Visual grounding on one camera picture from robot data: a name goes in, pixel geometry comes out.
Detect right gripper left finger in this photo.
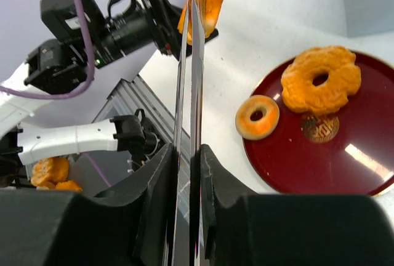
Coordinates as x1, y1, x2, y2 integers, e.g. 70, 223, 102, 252
1, 143, 173, 265

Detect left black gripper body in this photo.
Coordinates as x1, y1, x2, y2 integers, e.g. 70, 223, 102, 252
40, 0, 182, 68

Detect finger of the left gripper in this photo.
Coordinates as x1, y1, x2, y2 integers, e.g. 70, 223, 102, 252
204, 29, 219, 43

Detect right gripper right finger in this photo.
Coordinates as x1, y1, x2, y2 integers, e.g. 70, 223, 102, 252
200, 145, 393, 265

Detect metal tongs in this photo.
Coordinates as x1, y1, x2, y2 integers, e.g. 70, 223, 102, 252
174, 0, 206, 265

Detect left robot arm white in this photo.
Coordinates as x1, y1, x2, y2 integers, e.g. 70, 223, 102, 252
1, 0, 181, 135

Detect dark red round plate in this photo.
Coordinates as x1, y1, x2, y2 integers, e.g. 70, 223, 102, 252
243, 52, 393, 196

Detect aluminium frame rail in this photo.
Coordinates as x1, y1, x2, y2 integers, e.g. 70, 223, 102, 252
92, 73, 191, 217

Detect pale ring bagel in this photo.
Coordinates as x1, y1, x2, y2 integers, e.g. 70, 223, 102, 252
235, 95, 279, 140

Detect orange ring donut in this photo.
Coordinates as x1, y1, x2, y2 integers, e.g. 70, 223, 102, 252
281, 46, 361, 115

